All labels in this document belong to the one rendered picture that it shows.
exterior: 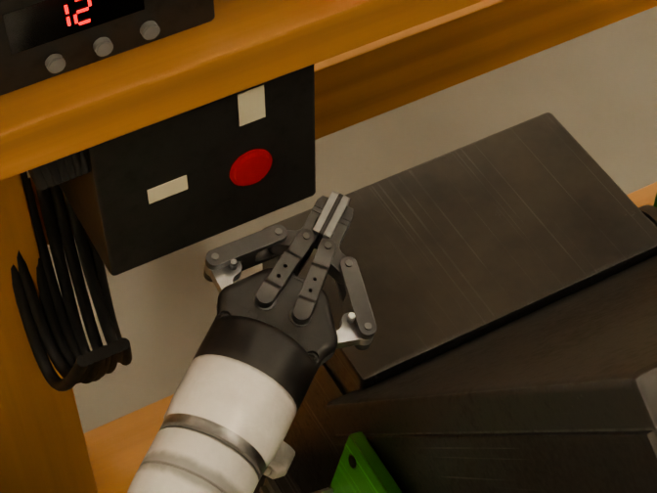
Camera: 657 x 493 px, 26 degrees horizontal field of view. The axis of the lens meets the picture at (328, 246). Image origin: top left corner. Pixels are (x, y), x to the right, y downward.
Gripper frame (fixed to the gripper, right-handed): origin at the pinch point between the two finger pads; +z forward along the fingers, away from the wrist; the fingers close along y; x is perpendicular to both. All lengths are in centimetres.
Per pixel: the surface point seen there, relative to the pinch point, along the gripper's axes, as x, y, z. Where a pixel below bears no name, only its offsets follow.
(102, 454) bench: 58, 16, -3
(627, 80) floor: 159, -28, 159
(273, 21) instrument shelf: -10.3, 8.2, 6.0
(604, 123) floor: 158, -27, 144
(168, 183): 1.1, 11.3, -2.0
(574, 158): 18.3, -15.1, 27.1
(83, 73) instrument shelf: -9.5, 17.2, -3.3
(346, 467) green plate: 14.5, -8.0, -10.1
